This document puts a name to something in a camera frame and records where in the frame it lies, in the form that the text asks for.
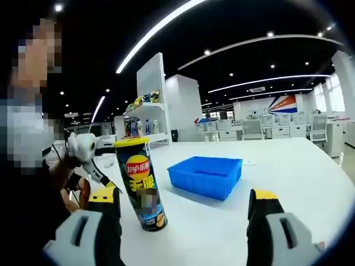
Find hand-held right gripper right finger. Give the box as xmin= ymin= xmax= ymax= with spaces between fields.
xmin=246 ymin=188 xmax=326 ymax=266

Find white table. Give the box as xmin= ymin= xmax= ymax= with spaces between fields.
xmin=91 ymin=137 xmax=355 ymax=266

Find colourful snack bags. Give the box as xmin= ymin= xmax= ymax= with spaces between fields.
xmin=126 ymin=89 xmax=162 ymax=112

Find blue plastic box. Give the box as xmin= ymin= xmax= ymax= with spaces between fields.
xmin=167 ymin=156 xmax=244 ymax=202

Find curved white ceiling band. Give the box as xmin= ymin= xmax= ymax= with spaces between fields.
xmin=177 ymin=35 xmax=345 ymax=71

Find row of white office desks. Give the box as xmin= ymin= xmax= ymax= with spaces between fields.
xmin=197 ymin=110 xmax=355 ymax=157

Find thin ceiling light strip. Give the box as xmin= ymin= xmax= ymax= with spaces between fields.
xmin=207 ymin=74 xmax=332 ymax=94

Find person's black shirt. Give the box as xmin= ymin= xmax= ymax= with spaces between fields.
xmin=0 ymin=166 xmax=73 ymax=266

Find group of round ceiling downlights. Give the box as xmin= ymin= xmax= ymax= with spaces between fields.
xmin=54 ymin=2 xmax=334 ymax=97

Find red and blue wall graphic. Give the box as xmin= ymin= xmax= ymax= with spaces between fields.
xmin=267 ymin=94 xmax=298 ymax=115

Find long ceiling light strip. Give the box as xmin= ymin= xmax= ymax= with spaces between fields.
xmin=115 ymin=0 xmax=208 ymax=74

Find black chip container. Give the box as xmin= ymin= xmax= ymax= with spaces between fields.
xmin=114 ymin=137 xmax=169 ymax=232

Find black left wrist strap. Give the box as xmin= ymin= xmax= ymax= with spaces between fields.
xmin=65 ymin=172 xmax=83 ymax=192

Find white display shelf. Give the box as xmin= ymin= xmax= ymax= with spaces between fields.
xmin=114 ymin=52 xmax=172 ymax=145

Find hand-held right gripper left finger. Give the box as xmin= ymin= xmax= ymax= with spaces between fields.
xmin=41 ymin=186 xmax=125 ymax=266

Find yellow container lid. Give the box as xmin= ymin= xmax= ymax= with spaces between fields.
xmin=114 ymin=137 xmax=149 ymax=148

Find row of drink bottles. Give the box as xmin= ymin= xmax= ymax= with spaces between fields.
xmin=123 ymin=117 xmax=160 ymax=139

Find white column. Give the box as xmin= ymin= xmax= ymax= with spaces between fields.
xmin=331 ymin=50 xmax=355 ymax=112
xmin=165 ymin=74 xmax=204 ymax=143

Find person's left hand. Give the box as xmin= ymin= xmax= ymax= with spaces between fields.
xmin=53 ymin=154 xmax=83 ymax=191

